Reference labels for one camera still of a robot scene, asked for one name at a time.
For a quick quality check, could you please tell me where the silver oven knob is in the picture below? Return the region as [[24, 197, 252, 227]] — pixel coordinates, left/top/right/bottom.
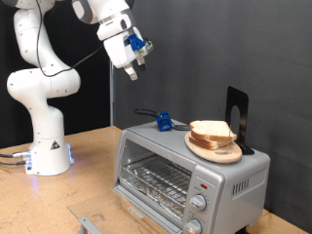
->
[[184, 217, 203, 234], [189, 193, 208, 213]]

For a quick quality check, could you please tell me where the metal oven rack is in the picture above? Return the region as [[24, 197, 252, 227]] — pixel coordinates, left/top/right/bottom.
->
[[121, 154, 193, 218]]

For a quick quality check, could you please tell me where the base cable with silver plug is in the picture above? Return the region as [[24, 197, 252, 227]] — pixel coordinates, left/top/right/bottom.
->
[[0, 149, 32, 160]]

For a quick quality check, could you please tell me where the glass oven door with handle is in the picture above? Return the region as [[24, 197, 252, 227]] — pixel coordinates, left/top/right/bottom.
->
[[66, 184, 183, 234]]

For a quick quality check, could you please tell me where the black metal bookend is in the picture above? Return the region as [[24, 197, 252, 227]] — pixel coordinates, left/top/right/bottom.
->
[[223, 86, 255, 156]]

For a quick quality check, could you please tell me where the vertical metal pole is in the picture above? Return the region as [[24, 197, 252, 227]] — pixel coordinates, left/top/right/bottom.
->
[[108, 61, 115, 127]]

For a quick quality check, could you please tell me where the silver toaster oven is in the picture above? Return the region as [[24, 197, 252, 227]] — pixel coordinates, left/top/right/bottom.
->
[[113, 118, 271, 234]]

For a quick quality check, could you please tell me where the black cable with blue connector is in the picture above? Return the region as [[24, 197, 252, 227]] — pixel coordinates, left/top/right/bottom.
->
[[34, 0, 154, 78]]

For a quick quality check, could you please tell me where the white bread slice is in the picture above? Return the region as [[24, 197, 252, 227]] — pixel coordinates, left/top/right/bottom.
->
[[188, 120, 238, 142]]

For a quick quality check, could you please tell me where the round wooden plate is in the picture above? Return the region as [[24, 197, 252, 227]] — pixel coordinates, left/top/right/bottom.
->
[[184, 130, 244, 165]]

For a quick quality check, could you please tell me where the thin black base cable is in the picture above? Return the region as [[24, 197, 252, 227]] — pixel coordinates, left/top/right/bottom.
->
[[0, 159, 27, 167]]

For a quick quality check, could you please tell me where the thin metal wire post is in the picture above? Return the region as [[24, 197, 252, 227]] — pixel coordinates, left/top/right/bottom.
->
[[225, 125, 232, 154]]

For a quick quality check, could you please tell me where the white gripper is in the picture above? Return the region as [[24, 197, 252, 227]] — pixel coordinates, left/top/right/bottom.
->
[[97, 13, 154, 82]]

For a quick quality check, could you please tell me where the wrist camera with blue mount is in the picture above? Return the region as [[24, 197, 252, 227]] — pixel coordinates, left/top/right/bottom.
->
[[124, 33, 154, 59]]

